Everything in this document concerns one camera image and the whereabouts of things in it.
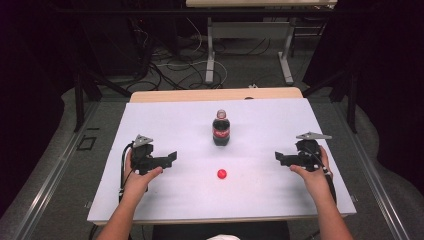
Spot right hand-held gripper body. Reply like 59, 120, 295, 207
289, 131, 333, 173

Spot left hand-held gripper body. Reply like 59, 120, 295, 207
129, 134, 168, 176

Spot dark cola bottle red label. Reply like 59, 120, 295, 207
211, 108, 232, 147

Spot person's left hand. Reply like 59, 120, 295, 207
120, 151, 164, 205

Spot person's right hand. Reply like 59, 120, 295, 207
288, 145, 333, 203

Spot white table cover board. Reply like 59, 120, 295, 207
87, 97, 357, 224

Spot wooden table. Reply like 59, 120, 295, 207
87, 87, 349, 226

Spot black metal stand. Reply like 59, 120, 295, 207
301, 66, 360, 135
73, 64, 133, 133

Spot person's dark clothing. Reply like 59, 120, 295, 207
151, 221, 292, 240

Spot dark curtain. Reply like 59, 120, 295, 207
303, 0, 424, 196
0, 0, 81, 219

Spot white desk with metal legs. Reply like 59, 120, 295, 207
185, 0, 338, 86

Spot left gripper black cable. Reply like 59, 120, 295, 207
118, 142, 135, 203

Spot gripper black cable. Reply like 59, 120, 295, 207
118, 142, 135, 203
305, 145, 338, 205

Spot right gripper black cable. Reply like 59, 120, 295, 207
305, 145, 338, 205

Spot aluminium floor rail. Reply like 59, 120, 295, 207
332, 102, 412, 240
12, 101, 102, 240

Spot black floor cable bundle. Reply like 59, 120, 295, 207
125, 18, 208, 92

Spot white floor cable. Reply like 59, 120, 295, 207
155, 59, 229, 88

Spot black cable under desk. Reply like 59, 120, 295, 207
213, 36, 272, 57

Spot thin white hanging cable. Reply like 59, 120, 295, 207
185, 16, 204, 54

